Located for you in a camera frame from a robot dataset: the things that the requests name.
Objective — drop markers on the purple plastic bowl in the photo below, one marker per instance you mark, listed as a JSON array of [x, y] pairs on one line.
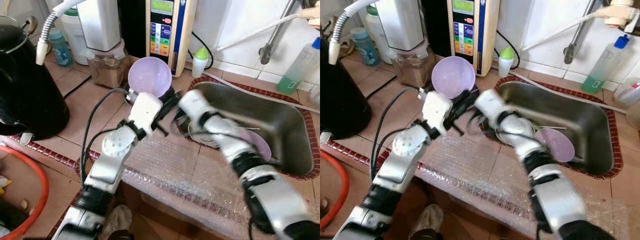
[[150, 75], [452, 75]]

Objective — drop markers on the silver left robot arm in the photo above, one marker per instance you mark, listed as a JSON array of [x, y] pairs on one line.
[[112, 160], [405, 160]]

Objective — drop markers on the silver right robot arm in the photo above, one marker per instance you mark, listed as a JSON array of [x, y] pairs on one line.
[[225, 140], [525, 142]]

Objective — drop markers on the small steel bowl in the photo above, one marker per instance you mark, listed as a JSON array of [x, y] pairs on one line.
[[500, 138], [202, 141]]

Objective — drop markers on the small white bottle green cap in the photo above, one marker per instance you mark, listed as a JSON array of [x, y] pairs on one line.
[[199, 65], [505, 65]]

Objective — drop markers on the bubble wrap sheet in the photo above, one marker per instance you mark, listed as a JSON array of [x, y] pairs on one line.
[[500, 175], [195, 175]]

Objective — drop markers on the jar of brown powder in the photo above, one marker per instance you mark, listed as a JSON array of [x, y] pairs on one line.
[[106, 72], [410, 72]]

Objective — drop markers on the slim pale utensil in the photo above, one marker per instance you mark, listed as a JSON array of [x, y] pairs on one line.
[[550, 128], [250, 128]]

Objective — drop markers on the beige water ionizer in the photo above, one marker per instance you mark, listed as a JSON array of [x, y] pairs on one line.
[[472, 30], [170, 30]]

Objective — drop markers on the purple plastic plate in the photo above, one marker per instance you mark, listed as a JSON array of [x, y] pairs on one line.
[[557, 145], [260, 145]]

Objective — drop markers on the stainless steel sink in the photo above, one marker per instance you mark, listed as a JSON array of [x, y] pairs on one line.
[[280, 125], [585, 125]]

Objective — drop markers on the white water filter housing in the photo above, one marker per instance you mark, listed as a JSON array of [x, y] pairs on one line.
[[400, 25], [99, 25]]

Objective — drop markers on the metal tap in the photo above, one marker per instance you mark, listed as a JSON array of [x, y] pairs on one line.
[[267, 50], [571, 50]]

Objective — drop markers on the teal plastic bottle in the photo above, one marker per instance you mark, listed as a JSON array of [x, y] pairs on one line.
[[366, 50], [61, 50]]

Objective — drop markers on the white container green lid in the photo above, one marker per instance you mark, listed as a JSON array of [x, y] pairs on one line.
[[377, 30], [75, 35]]

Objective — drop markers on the white water tube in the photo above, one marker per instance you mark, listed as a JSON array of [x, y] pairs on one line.
[[260, 31], [565, 30]]

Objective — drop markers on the black kettle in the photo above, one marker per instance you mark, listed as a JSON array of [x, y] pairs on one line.
[[342, 95], [27, 85]]

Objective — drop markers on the green dish soap bottle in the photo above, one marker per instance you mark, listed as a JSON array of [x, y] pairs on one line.
[[597, 70], [295, 70]]

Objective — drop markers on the beige faucet filter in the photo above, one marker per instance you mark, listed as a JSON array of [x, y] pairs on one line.
[[312, 12], [620, 12]]

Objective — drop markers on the yellow packet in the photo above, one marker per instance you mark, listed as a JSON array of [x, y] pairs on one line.
[[5, 181]]

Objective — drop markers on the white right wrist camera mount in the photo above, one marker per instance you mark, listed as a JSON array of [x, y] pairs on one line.
[[489, 102], [192, 102]]

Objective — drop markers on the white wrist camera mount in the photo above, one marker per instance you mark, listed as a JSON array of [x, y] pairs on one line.
[[437, 112], [192, 102], [145, 112], [489, 102]]

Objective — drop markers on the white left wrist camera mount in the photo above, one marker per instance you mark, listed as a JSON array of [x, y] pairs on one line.
[[437, 112], [145, 112]]

